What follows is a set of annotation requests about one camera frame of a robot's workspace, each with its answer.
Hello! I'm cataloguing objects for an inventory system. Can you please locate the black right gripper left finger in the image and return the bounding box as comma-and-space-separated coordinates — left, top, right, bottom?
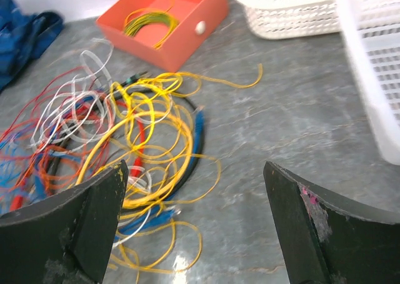
1, 161, 128, 283

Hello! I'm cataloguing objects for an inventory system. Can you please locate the yellow green wire coil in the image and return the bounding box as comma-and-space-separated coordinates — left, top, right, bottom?
123, 11, 180, 49

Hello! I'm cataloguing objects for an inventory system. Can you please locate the orange thin wire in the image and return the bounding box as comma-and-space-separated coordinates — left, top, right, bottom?
12, 143, 107, 197

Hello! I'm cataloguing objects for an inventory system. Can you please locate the blue ethernet cable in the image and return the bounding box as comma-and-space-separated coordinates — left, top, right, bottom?
117, 111, 206, 236

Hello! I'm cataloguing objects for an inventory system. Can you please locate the middle white perforated basket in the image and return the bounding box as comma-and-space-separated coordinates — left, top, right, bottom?
337, 0, 399, 165

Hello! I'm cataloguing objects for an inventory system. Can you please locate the rounded white perforated basket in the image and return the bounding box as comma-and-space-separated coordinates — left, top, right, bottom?
236, 0, 339, 39

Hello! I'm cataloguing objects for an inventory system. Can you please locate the blue plaid cloth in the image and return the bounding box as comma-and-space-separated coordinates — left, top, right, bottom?
1, 0, 64, 89

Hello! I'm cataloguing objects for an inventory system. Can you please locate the white thin wire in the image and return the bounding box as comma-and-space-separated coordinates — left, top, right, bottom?
26, 37, 114, 153

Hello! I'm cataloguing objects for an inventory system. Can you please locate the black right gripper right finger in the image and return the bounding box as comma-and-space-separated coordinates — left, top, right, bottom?
263, 161, 399, 283

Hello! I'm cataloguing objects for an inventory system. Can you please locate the orange plastic box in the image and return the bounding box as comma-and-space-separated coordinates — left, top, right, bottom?
96, 0, 229, 72

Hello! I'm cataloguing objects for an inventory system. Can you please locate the thin yellow wire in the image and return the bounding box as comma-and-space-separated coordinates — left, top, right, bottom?
109, 63, 263, 281

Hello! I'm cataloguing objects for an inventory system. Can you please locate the red thin wire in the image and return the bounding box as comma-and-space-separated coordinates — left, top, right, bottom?
0, 65, 104, 147

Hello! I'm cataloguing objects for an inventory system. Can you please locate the red ethernet cable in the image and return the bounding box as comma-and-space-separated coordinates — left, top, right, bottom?
9, 108, 148, 213

